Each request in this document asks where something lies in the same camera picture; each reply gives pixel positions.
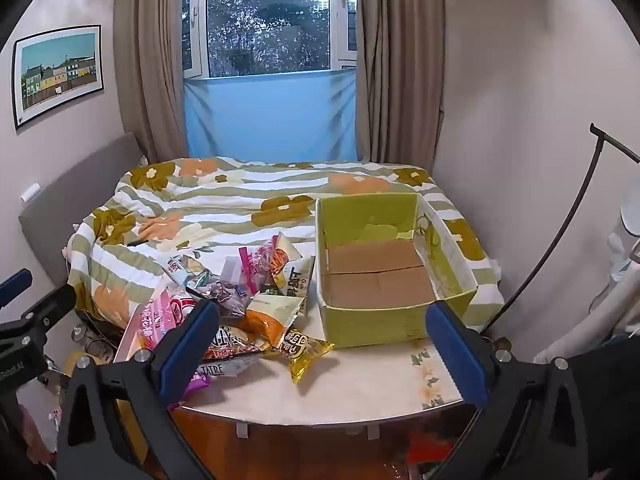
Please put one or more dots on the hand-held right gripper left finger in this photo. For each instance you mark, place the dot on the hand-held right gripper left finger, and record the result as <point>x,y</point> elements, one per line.
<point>186,355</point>

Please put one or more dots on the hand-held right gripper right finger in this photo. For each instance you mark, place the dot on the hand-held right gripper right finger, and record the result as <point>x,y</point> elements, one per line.
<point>460,355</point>

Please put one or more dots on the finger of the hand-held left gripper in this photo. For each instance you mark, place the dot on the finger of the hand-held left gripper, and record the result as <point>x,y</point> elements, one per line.
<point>15,286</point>
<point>50,306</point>

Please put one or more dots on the dark brown snack packet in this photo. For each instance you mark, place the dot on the dark brown snack packet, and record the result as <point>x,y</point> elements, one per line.
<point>230,365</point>

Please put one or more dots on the dark purple snack packet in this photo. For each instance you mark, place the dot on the dark purple snack packet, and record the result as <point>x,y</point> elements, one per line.
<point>227,297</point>

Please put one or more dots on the green cardboard box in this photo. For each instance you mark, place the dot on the green cardboard box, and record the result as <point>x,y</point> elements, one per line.
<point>380,325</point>

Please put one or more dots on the white blue snack packet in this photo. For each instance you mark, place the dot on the white blue snack packet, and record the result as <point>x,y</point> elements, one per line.
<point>185,267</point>

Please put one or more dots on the orange cream snack packet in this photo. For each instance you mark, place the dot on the orange cream snack packet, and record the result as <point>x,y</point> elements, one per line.
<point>270,322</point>

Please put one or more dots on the clear white snack packet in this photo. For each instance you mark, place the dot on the clear white snack packet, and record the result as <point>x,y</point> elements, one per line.
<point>231,270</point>

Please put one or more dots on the dark green snack packet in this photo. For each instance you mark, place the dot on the dark green snack packet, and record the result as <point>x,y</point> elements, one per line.
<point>272,290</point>

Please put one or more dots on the pink clear snack packet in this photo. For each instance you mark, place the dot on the pink clear snack packet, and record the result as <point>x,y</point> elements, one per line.
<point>255,267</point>

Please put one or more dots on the gold snack packet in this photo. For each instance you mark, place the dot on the gold snack packet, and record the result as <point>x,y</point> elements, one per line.
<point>305,352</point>

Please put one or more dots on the cream chip bag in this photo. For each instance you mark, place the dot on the cream chip bag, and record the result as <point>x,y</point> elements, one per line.
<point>295,275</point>

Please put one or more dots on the grey bed headboard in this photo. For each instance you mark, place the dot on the grey bed headboard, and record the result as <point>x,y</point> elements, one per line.
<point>70,195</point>

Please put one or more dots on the dark cloth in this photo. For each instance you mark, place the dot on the dark cloth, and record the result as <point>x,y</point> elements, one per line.
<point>610,410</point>

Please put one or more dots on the floral striped blanket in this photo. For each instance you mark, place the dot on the floral striped blanket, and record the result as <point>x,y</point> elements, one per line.
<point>225,195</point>

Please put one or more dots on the white standing appliance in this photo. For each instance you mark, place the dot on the white standing appliance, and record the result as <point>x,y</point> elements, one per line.
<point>620,270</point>

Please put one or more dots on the black floor lamp pole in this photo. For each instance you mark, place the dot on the black floor lamp pole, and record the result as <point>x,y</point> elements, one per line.
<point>590,180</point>

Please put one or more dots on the blue cloth panel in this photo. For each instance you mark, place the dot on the blue cloth panel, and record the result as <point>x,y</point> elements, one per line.
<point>270,115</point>

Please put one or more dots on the brown curtain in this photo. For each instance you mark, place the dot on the brown curtain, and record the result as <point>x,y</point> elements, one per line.
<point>400,60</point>
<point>150,60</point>

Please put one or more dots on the white framed window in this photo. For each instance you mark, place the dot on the white framed window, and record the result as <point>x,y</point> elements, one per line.
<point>270,20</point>

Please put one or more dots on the white wall switch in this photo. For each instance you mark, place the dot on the white wall switch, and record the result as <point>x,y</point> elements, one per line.
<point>30,194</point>

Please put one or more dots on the framed wall poster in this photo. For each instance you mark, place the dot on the framed wall poster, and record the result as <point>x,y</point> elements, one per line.
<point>57,72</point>

